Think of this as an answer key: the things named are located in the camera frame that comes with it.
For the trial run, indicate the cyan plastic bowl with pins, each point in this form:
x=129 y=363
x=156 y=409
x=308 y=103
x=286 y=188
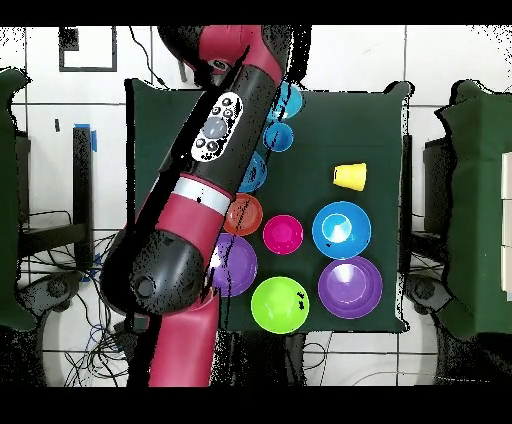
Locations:
x=292 y=102

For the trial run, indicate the black bench frame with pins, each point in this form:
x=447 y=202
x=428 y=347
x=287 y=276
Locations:
x=82 y=180

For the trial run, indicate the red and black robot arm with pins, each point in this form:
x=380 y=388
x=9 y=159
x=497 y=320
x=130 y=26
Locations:
x=188 y=224

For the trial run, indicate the yellow plastic cup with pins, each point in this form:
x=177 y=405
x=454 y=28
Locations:
x=352 y=176

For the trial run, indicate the small blue plastic bowl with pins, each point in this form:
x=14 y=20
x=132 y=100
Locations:
x=256 y=174

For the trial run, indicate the green covered side table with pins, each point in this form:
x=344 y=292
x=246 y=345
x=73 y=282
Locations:
x=476 y=200
x=8 y=200

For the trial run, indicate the purple plastic bowl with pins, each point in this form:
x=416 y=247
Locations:
x=240 y=268
x=350 y=288

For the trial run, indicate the black square frame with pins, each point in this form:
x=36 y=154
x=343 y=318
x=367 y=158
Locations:
x=68 y=39

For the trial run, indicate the green plastic bowl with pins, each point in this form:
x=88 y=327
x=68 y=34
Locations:
x=276 y=304

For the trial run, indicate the grey office chair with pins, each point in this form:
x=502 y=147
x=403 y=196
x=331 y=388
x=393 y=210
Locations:
x=56 y=288
x=426 y=290

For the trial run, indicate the dark green table cloth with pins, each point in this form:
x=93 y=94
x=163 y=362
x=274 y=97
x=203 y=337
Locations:
x=340 y=120

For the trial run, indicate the orange plastic bowl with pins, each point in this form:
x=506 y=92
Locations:
x=246 y=216

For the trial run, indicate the blue tape piece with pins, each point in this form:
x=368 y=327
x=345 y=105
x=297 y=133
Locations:
x=94 y=142
x=96 y=260

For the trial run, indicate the large blue plastic bowl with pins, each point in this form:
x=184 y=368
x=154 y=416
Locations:
x=356 y=240

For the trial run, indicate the pink plastic bowl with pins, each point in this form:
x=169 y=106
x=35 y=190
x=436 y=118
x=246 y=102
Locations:
x=283 y=234

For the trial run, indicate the black cabinet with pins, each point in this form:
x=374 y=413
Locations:
x=438 y=180

